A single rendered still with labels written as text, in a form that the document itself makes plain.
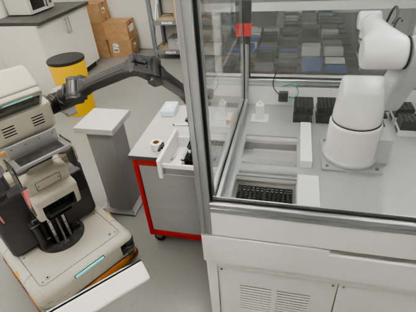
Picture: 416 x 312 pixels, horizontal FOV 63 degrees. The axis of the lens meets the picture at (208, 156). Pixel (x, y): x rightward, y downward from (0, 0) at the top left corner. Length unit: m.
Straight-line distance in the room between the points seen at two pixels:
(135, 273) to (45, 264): 1.43
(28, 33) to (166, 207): 3.28
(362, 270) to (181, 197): 1.15
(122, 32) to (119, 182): 3.72
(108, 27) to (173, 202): 4.29
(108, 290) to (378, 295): 0.93
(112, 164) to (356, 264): 1.75
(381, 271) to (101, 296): 0.85
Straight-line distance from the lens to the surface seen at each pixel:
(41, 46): 4.80
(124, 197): 2.64
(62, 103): 1.67
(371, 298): 1.39
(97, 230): 2.26
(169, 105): 2.31
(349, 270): 1.25
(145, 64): 1.37
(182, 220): 2.19
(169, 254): 2.37
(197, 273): 2.25
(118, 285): 0.81
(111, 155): 2.42
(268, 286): 1.37
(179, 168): 1.58
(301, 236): 1.13
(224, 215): 1.10
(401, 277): 1.28
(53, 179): 1.80
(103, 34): 6.07
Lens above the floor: 1.83
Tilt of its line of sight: 35 degrees down
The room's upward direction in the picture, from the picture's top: 5 degrees counter-clockwise
